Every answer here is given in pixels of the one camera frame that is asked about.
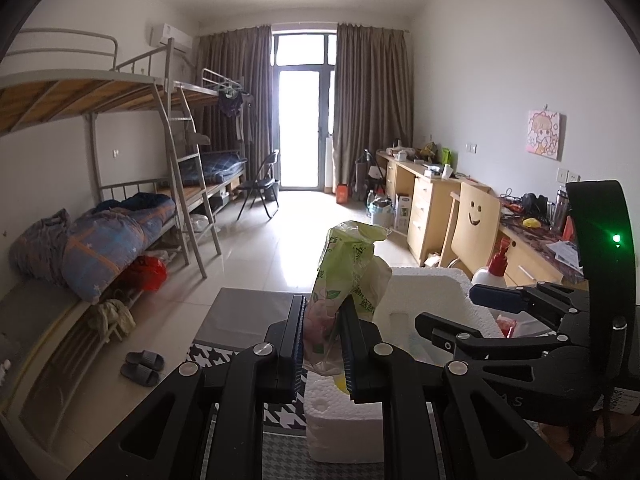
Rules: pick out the cartoon wall picture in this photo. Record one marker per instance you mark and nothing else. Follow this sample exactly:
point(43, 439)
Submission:
point(545, 134)

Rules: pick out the red plastic bag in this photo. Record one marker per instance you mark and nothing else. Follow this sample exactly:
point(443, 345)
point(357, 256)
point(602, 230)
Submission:
point(150, 272)

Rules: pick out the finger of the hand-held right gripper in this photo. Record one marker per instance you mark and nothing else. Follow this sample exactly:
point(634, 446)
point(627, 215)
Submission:
point(500, 296)
point(525, 375)

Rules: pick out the dark slipper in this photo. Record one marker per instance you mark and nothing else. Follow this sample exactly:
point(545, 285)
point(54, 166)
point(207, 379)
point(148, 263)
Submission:
point(137, 375)
point(145, 360)

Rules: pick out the blue orange quilt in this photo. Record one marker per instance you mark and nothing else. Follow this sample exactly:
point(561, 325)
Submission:
point(110, 250)

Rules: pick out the houndstooth tablecloth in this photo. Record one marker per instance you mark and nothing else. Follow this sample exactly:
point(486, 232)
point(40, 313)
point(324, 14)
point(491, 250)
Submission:
point(240, 315)

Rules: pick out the white cardboard box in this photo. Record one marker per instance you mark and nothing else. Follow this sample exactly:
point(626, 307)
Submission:
point(403, 212)

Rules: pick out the person's right hand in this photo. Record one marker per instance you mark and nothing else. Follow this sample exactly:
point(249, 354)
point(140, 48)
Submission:
point(556, 440)

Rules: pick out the green plastic snack bag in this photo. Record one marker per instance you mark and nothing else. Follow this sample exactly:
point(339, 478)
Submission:
point(345, 270)

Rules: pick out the red snack packet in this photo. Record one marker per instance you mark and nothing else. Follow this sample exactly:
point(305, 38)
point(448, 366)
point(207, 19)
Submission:
point(506, 325)

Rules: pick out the small yellow object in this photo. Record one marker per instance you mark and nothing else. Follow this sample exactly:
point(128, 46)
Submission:
point(531, 222)

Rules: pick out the metal bunk bed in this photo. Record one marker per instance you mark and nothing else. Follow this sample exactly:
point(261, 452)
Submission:
point(210, 95)
point(65, 95)

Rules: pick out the white papers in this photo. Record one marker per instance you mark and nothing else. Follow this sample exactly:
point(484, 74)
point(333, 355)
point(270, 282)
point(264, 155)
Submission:
point(562, 252)

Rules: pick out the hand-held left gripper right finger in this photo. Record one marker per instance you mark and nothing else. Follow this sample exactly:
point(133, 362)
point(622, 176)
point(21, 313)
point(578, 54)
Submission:
point(348, 360)

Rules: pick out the smiley wooden chair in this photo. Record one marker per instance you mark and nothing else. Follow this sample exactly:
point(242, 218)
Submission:
point(475, 225)

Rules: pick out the black folding chair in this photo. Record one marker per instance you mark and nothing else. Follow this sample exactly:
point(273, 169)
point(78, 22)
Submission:
point(260, 185)

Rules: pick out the green box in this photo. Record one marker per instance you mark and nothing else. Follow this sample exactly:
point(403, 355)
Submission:
point(445, 156)

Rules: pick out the metal bed ladder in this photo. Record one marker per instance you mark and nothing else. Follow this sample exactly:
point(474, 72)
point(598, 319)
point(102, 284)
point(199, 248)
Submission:
point(190, 158)

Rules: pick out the clear water jug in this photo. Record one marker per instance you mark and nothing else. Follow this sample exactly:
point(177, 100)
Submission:
point(372, 204)

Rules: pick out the brown curtain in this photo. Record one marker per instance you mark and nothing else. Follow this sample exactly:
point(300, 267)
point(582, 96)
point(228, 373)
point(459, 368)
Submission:
point(235, 70)
point(372, 110)

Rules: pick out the hanging dark clothes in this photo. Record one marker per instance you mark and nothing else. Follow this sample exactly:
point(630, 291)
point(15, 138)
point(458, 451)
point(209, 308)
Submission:
point(230, 102)

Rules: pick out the black headphones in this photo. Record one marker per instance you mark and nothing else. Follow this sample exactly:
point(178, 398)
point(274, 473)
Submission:
point(532, 202)

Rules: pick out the orange container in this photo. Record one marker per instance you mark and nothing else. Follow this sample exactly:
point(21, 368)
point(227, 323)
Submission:
point(342, 194)

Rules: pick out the row of toiletry bottles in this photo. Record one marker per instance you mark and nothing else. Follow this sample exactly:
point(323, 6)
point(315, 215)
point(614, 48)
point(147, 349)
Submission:
point(560, 210)

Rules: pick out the glass balcony door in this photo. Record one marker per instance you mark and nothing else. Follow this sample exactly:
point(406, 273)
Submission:
point(302, 125)

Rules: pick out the grey cloth bundle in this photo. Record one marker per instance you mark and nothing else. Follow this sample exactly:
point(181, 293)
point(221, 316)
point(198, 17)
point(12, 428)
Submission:
point(40, 245)

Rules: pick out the yellowish cloth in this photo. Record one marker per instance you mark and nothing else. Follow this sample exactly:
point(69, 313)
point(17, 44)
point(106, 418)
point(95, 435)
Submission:
point(112, 320)

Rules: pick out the white foam box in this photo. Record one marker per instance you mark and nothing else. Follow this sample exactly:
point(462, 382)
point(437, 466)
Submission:
point(425, 285)

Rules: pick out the wooden desk with drawers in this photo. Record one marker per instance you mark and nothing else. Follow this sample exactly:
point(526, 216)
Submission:
point(425, 205)

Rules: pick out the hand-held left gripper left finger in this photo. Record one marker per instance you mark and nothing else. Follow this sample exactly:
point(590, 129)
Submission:
point(298, 360)

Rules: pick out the dark blue quilt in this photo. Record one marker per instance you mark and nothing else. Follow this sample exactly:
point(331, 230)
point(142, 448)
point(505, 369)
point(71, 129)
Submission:
point(135, 202)

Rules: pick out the folded blue quilt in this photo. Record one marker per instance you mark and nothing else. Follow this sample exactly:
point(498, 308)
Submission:
point(215, 167)

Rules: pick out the white lotion pump bottle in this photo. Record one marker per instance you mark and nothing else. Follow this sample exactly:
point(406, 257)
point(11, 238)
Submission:
point(497, 260)

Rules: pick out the white air conditioner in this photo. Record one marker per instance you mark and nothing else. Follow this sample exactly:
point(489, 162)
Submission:
point(170, 37)

